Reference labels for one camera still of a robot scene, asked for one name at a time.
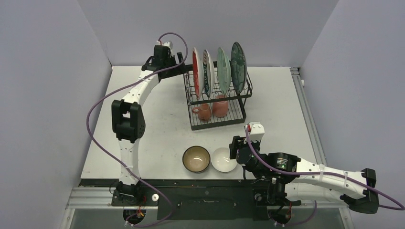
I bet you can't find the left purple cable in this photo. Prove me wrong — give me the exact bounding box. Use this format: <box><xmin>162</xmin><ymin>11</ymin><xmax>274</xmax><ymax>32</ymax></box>
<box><xmin>86</xmin><ymin>32</ymin><xmax>189</xmax><ymax>228</ymax></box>

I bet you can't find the small orange mug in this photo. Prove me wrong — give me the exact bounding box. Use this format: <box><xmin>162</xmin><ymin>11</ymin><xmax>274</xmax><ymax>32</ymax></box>
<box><xmin>192</xmin><ymin>103</ymin><xmax>212</xmax><ymax>122</ymax></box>

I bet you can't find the dark blue plate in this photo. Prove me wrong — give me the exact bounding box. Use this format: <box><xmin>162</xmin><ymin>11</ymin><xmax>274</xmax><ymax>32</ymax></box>
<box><xmin>230</xmin><ymin>42</ymin><xmax>247</xmax><ymax>94</ymax></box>

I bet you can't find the black wire dish rack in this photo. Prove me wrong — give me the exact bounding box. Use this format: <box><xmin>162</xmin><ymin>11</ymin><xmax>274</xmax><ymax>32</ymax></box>
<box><xmin>183</xmin><ymin>64</ymin><xmax>253</xmax><ymax>131</ymax></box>

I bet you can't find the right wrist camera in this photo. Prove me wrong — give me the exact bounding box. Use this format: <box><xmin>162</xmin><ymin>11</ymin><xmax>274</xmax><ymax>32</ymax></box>
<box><xmin>245</xmin><ymin>121</ymin><xmax>265</xmax><ymax>143</ymax></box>

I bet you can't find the aluminium rail right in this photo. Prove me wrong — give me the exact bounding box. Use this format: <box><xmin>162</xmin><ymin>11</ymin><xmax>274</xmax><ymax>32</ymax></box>
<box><xmin>290</xmin><ymin>67</ymin><xmax>327</xmax><ymax>165</ymax></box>

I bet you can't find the white plate blue rim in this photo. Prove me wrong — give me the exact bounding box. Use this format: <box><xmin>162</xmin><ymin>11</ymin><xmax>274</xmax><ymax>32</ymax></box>
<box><xmin>202</xmin><ymin>50</ymin><xmax>215</xmax><ymax>98</ymax></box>

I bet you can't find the purple cable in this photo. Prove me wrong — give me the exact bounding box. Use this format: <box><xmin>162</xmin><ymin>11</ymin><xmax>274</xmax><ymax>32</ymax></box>
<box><xmin>86</xmin><ymin>32</ymin><xmax>189</xmax><ymax>228</ymax></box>
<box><xmin>245</xmin><ymin>128</ymin><xmax>405</xmax><ymax>227</ymax></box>

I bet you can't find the light green flower plate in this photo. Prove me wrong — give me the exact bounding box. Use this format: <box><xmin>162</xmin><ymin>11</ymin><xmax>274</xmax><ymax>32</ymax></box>
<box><xmin>217</xmin><ymin>47</ymin><xmax>231</xmax><ymax>94</ymax></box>

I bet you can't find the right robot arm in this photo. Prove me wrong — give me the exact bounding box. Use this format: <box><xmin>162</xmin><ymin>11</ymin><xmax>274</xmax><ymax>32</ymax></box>
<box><xmin>229</xmin><ymin>136</ymin><xmax>379</xmax><ymax>214</ymax></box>

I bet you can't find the brown black bowl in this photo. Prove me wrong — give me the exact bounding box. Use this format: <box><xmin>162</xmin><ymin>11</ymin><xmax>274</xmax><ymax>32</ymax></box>
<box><xmin>182</xmin><ymin>146</ymin><xmax>211</xmax><ymax>173</ymax></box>

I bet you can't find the large pink mug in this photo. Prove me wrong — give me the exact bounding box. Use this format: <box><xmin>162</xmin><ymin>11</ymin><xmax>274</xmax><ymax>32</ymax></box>
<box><xmin>212</xmin><ymin>100</ymin><xmax>229</xmax><ymax>118</ymax></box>

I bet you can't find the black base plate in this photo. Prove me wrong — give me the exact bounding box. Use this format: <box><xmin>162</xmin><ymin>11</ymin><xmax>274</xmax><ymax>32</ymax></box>
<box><xmin>79</xmin><ymin>179</ymin><xmax>301</xmax><ymax>224</ymax></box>

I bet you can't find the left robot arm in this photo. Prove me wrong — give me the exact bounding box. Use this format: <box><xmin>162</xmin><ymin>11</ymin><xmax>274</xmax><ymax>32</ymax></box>
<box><xmin>111</xmin><ymin>42</ymin><xmax>183</xmax><ymax>205</ymax></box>

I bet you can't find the red teal plate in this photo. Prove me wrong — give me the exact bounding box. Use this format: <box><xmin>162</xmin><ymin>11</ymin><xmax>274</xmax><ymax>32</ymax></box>
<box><xmin>192</xmin><ymin>47</ymin><xmax>204</xmax><ymax>100</ymax></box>

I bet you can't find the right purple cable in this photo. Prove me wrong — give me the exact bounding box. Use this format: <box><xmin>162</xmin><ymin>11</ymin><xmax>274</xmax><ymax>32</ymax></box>
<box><xmin>245</xmin><ymin>128</ymin><xmax>405</xmax><ymax>227</ymax></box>

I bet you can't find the white bowl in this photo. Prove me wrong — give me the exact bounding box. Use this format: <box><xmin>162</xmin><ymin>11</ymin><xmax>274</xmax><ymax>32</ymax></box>
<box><xmin>211</xmin><ymin>147</ymin><xmax>237</xmax><ymax>173</ymax></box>

